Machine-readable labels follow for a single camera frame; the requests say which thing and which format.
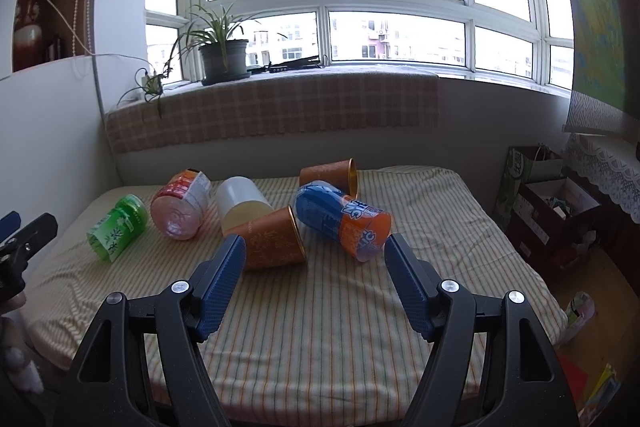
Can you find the green tea can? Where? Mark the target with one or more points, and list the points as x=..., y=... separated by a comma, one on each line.
x=124, y=223

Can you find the white yellow plastic cup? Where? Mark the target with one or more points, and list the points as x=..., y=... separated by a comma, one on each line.
x=239, y=200

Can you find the orange paper cup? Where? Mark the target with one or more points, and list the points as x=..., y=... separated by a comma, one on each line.
x=341, y=174
x=271, y=241

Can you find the small hanging plant shoot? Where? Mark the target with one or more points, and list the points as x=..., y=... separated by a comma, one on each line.
x=151, y=85

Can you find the dark cardboard box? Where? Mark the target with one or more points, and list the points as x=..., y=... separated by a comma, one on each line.
x=553, y=226

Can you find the orange snack bag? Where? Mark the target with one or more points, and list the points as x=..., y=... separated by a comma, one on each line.
x=606, y=387

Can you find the striped bed sheet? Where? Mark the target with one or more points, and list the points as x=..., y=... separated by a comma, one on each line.
x=325, y=343

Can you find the potted spider plant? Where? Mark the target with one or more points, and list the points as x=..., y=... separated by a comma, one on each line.
x=217, y=37

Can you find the noodle cup on floor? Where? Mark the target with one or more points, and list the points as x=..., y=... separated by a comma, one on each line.
x=579, y=311

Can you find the red white noodle cup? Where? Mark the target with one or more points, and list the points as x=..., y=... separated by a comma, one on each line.
x=179, y=208

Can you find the red flat packet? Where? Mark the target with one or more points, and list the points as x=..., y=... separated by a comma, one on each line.
x=576, y=377

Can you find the green wall map poster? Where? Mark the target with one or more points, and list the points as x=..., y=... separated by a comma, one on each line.
x=605, y=88

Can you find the green white paper bag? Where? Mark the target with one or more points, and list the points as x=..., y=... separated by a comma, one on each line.
x=524, y=164

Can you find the black object on windowsill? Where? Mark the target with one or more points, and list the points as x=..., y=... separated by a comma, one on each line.
x=286, y=66

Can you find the plaid windowsill cloth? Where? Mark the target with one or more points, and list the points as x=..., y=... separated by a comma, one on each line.
x=294, y=104

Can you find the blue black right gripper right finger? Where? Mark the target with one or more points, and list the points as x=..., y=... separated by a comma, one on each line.
x=491, y=364

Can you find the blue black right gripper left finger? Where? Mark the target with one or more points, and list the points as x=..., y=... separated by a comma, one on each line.
x=139, y=363

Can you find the white lace cloth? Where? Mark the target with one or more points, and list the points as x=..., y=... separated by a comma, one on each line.
x=609, y=164

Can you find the blue orange Fanta bottle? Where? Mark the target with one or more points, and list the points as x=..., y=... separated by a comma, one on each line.
x=359, y=228

